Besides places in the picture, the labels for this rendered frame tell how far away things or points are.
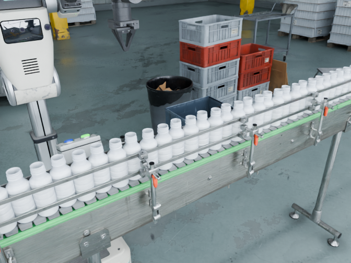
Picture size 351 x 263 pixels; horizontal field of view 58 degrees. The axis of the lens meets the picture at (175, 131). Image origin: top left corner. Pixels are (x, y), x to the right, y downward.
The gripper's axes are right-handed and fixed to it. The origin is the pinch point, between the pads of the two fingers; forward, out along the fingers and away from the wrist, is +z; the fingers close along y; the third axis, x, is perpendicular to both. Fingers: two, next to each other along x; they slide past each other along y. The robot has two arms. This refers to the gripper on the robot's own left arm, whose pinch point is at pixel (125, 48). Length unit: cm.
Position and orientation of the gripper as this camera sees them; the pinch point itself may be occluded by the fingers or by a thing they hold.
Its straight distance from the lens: 108.8
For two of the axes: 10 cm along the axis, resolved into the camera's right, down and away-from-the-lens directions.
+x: -8.3, 2.8, -4.8
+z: 0.3, 8.9, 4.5
